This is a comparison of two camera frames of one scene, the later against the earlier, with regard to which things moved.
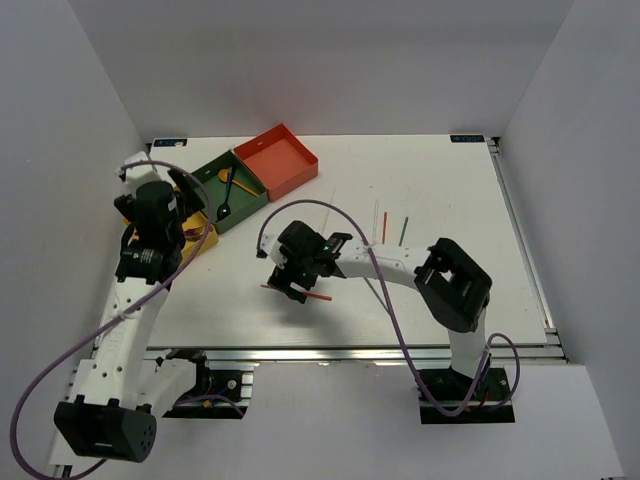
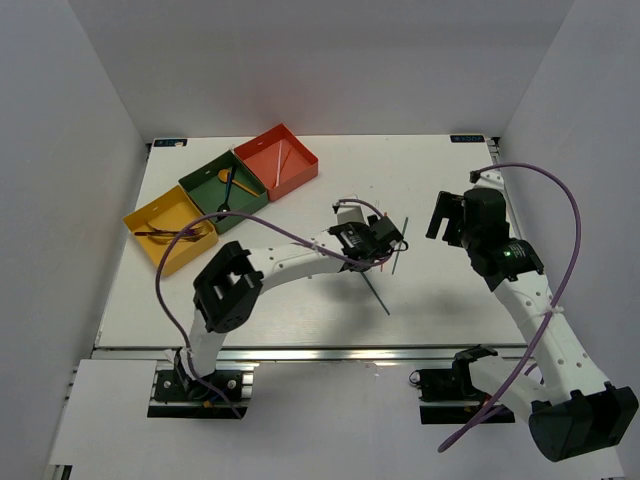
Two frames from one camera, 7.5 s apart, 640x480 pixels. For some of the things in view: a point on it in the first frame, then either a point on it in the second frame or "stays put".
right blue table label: x=467 y=138 stays put
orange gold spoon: x=223 y=176 stays put
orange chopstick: x=307 y=294 -> x=286 y=159
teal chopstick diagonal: x=365 y=278 stays put
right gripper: x=283 y=278 -> x=449 y=206
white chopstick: x=329 y=208 -> x=279 y=162
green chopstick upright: x=403 y=232 stays put
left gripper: x=188 y=201 -> x=357 y=226
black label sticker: x=170 y=142 stays put
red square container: x=279 y=161 stays put
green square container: x=236 y=191 stays put
